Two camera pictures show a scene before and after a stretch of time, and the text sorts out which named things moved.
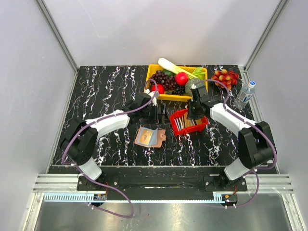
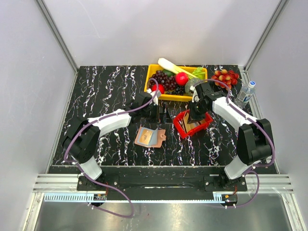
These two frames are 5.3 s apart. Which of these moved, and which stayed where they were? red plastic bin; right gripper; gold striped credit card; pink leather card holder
Moved: red plastic bin
Stayed: right gripper; pink leather card holder; gold striped credit card
